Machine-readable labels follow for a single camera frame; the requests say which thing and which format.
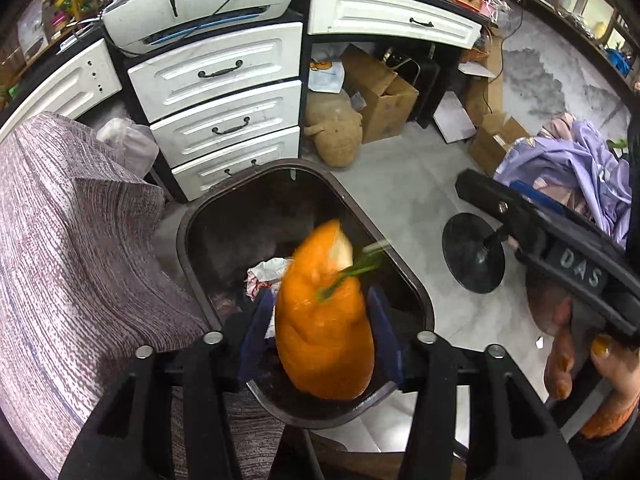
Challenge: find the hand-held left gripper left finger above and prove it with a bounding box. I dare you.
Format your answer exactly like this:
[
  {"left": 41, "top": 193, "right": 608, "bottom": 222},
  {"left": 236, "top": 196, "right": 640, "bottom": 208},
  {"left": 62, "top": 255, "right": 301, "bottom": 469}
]
[{"left": 59, "top": 289, "right": 281, "bottom": 480}]

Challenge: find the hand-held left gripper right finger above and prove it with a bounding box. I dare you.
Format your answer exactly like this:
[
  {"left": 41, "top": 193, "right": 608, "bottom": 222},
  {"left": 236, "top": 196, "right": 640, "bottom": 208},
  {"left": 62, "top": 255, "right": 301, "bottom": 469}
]
[{"left": 367, "top": 285, "right": 584, "bottom": 480}]

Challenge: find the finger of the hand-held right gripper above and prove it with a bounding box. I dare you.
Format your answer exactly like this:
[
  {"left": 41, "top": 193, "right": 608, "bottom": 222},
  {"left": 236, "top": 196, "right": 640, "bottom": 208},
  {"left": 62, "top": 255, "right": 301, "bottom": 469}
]
[{"left": 454, "top": 168, "right": 541, "bottom": 257}]

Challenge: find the orange peel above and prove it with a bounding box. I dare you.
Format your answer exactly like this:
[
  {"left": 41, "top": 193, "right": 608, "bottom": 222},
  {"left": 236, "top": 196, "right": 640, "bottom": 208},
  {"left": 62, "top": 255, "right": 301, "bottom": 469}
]
[{"left": 274, "top": 218, "right": 389, "bottom": 402}]

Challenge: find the orange white toy figure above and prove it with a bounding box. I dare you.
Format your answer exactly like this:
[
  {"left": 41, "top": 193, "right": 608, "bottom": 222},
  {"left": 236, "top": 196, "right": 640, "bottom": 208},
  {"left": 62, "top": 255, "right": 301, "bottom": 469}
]
[{"left": 244, "top": 257, "right": 294, "bottom": 302}]

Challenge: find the black trash bin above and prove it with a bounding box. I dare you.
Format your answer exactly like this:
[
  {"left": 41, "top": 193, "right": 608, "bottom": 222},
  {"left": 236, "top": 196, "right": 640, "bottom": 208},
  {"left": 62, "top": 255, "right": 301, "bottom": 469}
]
[{"left": 175, "top": 158, "right": 435, "bottom": 429}]

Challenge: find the person's right forearm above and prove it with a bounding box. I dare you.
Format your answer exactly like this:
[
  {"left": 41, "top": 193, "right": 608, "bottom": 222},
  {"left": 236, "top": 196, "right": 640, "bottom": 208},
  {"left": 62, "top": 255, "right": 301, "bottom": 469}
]
[{"left": 570, "top": 399, "right": 640, "bottom": 466}]

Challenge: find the person's right hand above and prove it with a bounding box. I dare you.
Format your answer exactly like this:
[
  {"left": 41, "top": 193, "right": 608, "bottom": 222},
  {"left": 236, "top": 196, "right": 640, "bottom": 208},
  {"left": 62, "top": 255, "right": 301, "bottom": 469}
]
[{"left": 525, "top": 279, "right": 640, "bottom": 437}]

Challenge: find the small brown cardboard box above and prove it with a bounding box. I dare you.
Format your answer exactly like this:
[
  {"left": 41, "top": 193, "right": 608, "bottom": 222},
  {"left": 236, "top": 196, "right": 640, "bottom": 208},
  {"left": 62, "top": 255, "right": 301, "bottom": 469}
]
[{"left": 467, "top": 112, "right": 531, "bottom": 177}]

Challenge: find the black round stool base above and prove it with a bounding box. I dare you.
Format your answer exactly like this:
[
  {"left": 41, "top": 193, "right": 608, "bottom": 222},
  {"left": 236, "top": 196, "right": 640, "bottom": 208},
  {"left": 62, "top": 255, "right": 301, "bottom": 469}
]
[{"left": 442, "top": 212, "right": 512, "bottom": 294}]

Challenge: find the flat grey cardboard sheet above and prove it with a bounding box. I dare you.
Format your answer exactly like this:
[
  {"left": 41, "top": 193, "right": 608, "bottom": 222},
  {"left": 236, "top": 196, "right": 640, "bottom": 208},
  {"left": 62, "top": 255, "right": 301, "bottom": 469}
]
[{"left": 432, "top": 90, "right": 478, "bottom": 144}]

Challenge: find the purple bed sheet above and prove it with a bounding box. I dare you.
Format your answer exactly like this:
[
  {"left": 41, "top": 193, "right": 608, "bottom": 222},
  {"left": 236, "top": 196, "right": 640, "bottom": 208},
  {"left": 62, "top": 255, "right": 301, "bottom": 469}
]
[{"left": 494, "top": 112, "right": 634, "bottom": 249}]

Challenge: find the open brown cardboard box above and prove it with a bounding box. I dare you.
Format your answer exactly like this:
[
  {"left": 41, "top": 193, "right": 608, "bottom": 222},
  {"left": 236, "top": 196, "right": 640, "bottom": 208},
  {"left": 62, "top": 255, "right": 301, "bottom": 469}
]
[{"left": 340, "top": 43, "right": 420, "bottom": 144}]

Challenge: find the beige plush toy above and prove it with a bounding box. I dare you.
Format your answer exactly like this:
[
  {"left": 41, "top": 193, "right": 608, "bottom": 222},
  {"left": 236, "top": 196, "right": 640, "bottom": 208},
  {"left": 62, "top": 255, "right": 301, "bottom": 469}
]
[{"left": 304, "top": 90, "right": 364, "bottom": 168}]

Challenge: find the low white stack drawer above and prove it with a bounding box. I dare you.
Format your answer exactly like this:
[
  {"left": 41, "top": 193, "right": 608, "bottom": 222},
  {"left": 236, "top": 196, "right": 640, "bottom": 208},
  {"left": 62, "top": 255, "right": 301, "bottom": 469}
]
[{"left": 172, "top": 126, "right": 301, "bottom": 202}]

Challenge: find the purple striped tablecloth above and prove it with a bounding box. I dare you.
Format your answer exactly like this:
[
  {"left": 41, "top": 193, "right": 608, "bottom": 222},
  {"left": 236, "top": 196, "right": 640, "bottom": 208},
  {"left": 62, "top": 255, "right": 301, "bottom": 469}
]
[{"left": 0, "top": 112, "right": 287, "bottom": 480}]

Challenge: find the white paper bag orange print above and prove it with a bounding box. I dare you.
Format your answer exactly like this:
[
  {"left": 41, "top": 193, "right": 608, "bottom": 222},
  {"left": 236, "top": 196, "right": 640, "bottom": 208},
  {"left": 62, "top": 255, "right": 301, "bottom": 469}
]
[{"left": 308, "top": 57, "right": 346, "bottom": 94}]

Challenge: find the medium white stack drawer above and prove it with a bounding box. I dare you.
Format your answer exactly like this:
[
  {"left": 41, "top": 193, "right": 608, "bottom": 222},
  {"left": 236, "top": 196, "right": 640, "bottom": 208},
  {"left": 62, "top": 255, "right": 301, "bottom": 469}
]
[{"left": 149, "top": 79, "right": 303, "bottom": 167}]

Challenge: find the clear plastic bag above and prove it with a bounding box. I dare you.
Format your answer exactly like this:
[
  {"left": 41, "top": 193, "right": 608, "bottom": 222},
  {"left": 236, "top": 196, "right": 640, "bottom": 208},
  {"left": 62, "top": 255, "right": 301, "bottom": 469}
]
[{"left": 96, "top": 117, "right": 160, "bottom": 179}]

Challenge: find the tall white stack drawer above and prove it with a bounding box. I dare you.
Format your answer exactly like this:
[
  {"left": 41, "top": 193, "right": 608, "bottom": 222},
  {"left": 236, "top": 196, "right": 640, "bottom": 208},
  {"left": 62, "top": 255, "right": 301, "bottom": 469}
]
[{"left": 127, "top": 22, "right": 305, "bottom": 123}]

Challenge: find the white printer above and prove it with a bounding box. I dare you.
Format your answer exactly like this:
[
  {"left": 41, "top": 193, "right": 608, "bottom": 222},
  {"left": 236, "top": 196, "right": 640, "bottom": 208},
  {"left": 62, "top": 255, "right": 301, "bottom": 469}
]
[{"left": 102, "top": 0, "right": 301, "bottom": 57}]

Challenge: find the wide white drawer black handle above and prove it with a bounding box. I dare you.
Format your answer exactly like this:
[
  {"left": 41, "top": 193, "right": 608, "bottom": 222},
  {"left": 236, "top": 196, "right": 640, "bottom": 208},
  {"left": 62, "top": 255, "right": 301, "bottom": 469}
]
[{"left": 307, "top": 0, "right": 482, "bottom": 51}]

